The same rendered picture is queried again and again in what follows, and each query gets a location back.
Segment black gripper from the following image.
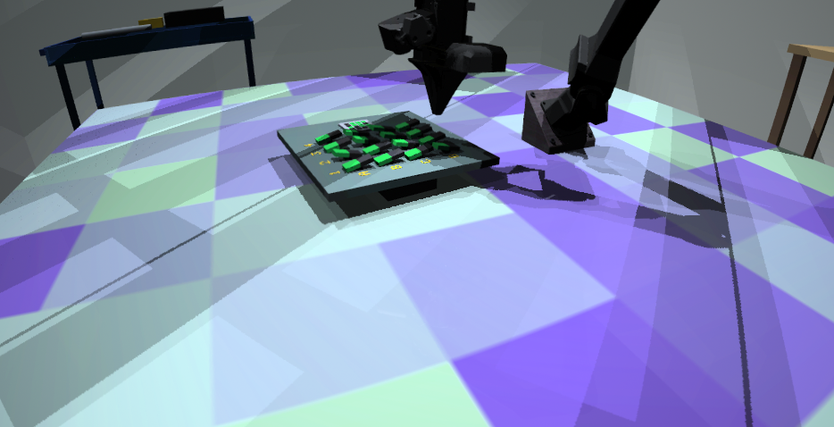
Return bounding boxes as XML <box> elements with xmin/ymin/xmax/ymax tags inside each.
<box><xmin>408</xmin><ymin>0</ymin><xmax>507</xmax><ymax>115</ymax></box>

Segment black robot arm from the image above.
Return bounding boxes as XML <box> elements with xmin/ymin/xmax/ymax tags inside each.
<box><xmin>379</xmin><ymin>0</ymin><xmax>660</xmax><ymax>138</ymax></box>

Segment grey switch panel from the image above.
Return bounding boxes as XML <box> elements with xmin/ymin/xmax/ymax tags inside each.
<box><xmin>277</xmin><ymin>111</ymin><xmax>500</xmax><ymax>203</ymax></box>

